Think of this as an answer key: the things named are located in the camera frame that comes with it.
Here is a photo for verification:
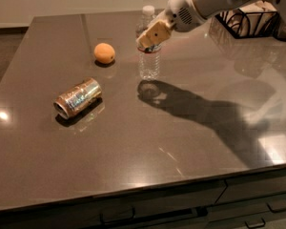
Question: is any white napkins stack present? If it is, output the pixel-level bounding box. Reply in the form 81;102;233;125
217;1;277;38

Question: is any black wire napkin basket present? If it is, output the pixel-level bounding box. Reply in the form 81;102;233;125
215;9;279;39

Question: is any clear plastic water bottle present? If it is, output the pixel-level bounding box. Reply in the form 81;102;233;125
135;6;161;80

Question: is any orange fruit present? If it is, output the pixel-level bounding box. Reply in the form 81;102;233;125
93;43;115;64

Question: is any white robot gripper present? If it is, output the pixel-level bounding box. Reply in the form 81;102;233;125
136;0;208;49

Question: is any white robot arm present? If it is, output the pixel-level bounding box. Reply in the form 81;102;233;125
136;0;286;49

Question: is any crushed silver soda can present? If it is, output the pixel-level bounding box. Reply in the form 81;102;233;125
53;77;102;119

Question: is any dark left cabinet drawer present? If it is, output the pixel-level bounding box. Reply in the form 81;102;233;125
0;180;226;229

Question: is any dark right upper drawer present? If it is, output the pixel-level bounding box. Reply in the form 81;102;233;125
216;168;286;204

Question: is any dark right lower drawer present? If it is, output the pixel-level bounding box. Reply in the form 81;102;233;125
206;194;286;229

